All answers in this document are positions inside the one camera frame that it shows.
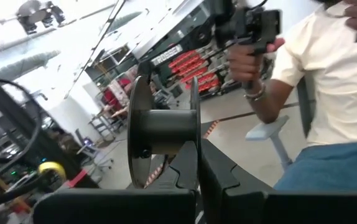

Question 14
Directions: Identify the dark ceiling fixture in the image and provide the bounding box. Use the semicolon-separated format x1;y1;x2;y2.
16;0;67;35

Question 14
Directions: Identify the yellow tape roll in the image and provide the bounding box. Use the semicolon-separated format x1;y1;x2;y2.
37;161;67;184

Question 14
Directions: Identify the rack of red bins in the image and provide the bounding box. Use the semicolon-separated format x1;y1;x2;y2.
167;49;221;94

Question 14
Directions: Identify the person's hand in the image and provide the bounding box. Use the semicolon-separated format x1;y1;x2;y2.
228;37;287;84

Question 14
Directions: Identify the person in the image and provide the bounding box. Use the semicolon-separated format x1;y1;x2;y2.
228;0;357;192

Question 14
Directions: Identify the grey office chair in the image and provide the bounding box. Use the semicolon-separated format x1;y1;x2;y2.
245;76;318;172

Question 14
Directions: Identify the thick black cable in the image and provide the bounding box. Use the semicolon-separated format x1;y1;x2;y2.
0;76;44;206

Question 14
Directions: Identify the black aluminium table frame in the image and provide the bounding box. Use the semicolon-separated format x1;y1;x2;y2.
0;64;100;189

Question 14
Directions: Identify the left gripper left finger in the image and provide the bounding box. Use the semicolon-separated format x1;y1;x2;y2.
34;141;200;224

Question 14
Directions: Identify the black cord spool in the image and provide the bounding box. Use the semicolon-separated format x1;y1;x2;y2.
127;75;202;189

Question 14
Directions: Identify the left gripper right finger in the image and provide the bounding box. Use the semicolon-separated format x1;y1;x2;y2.
200;139;357;224

